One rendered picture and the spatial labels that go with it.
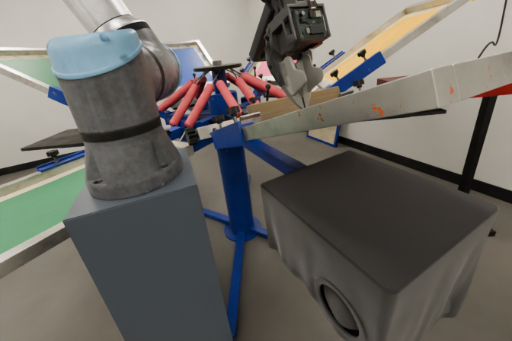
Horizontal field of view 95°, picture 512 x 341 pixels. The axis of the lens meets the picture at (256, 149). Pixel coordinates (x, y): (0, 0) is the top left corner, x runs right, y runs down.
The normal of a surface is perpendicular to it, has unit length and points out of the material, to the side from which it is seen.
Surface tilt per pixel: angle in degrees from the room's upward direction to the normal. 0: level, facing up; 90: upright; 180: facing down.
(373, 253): 0
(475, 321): 0
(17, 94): 90
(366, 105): 90
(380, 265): 0
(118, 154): 72
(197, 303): 90
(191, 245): 90
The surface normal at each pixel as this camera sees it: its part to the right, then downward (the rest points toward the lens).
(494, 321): -0.10, -0.92
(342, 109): -0.87, 0.27
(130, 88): 0.83, 0.13
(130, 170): 0.35, 0.03
